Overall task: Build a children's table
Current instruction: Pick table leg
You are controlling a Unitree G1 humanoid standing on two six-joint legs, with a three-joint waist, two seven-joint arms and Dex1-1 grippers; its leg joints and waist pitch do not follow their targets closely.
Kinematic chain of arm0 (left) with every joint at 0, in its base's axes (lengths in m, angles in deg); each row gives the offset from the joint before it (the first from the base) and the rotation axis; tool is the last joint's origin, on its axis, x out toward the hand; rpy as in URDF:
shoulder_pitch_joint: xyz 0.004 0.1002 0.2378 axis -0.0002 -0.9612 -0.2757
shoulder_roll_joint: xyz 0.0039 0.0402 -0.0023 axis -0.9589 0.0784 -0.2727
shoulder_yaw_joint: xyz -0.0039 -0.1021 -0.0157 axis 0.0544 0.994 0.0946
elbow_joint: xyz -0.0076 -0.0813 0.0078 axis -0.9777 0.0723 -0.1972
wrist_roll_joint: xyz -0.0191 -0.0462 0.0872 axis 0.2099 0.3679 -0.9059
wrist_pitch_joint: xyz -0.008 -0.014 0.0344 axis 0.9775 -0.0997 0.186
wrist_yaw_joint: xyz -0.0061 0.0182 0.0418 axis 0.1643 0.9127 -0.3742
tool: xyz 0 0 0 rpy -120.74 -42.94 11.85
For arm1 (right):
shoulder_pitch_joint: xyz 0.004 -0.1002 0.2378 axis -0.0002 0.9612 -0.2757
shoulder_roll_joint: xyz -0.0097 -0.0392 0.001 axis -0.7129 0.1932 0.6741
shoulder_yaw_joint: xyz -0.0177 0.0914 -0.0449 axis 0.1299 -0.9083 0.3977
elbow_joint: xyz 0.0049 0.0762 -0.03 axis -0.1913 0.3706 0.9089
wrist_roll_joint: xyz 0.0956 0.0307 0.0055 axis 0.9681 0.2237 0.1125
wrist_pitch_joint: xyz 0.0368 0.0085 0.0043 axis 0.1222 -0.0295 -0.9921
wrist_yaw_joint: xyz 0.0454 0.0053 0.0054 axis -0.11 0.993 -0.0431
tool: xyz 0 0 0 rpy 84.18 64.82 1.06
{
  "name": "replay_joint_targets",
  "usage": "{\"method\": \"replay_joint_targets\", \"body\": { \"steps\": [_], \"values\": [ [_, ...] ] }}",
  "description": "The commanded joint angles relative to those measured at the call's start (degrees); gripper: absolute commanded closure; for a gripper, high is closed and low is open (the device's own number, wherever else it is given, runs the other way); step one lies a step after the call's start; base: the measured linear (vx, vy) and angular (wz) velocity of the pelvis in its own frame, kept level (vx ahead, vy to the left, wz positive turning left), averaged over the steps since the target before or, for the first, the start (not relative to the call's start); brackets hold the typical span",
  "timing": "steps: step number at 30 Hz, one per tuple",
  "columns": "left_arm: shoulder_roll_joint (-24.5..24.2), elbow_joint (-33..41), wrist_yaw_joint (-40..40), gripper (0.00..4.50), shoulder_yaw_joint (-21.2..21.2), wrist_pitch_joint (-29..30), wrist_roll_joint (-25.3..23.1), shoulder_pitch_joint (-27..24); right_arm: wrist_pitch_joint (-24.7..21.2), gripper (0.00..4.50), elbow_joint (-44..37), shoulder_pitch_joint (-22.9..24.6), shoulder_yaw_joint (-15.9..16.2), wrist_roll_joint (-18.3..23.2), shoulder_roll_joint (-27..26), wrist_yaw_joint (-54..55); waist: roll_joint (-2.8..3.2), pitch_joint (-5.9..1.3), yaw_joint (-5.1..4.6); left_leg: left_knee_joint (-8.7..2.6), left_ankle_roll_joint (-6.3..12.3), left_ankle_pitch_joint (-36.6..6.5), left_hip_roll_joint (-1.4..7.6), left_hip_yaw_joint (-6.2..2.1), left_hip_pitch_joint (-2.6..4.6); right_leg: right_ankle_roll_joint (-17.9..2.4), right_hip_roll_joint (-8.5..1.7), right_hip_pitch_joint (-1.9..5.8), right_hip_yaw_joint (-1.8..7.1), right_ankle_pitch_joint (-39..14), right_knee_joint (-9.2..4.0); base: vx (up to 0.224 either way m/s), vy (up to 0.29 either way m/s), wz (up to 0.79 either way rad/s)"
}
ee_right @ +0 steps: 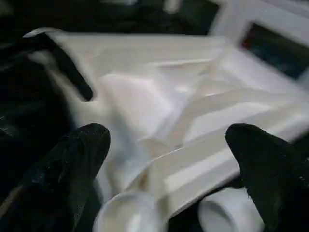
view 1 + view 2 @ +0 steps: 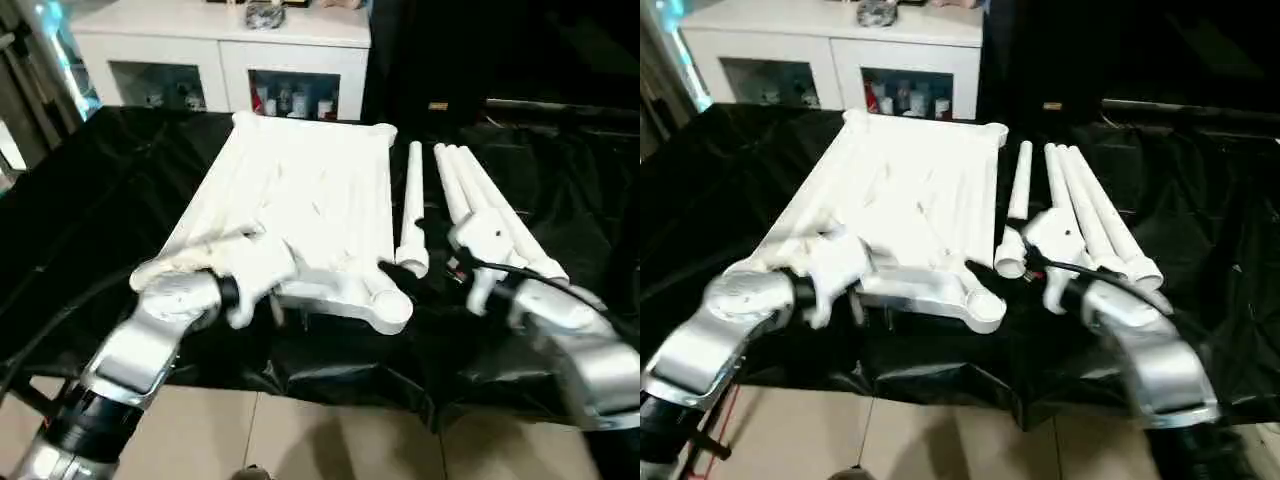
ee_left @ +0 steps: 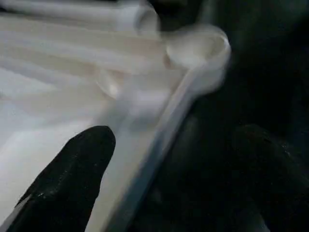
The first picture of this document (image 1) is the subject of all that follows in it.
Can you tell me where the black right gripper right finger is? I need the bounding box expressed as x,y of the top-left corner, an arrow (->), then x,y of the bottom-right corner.
225,123 -> 309,232

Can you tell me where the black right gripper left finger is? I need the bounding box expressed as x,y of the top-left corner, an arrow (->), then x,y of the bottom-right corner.
0,123 -> 111,232

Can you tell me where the white plastic table top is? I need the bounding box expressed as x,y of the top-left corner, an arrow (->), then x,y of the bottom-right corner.
24,27 -> 309,232

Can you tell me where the black mat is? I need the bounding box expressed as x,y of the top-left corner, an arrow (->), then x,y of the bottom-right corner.
0,0 -> 309,232

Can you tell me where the white glass-door cabinet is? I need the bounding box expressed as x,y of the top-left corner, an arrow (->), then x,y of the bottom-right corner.
208,0 -> 309,78

